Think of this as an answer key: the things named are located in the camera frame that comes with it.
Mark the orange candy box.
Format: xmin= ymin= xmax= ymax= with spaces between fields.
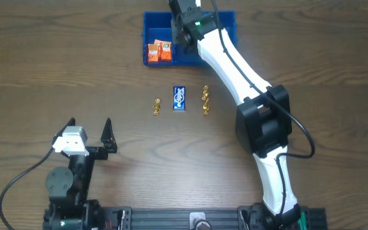
xmin=158 ymin=40 xmax=173 ymax=63
xmin=147 ymin=39 xmax=161 ymax=64

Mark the blue tray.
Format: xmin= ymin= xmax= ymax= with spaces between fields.
xmin=142 ymin=10 xmax=238 ymax=67

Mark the mounting rail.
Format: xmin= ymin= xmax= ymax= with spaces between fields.
xmin=42 ymin=206 xmax=328 ymax=230

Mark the blue candy pack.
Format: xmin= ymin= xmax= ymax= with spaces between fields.
xmin=172 ymin=86 xmax=187 ymax=112

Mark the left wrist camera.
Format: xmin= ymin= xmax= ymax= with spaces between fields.
xmin=52 ymin=125 xmax=89 ymax=157

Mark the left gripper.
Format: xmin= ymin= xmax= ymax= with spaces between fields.
xmin=52 ymin=117 xmax=118 ymax=160

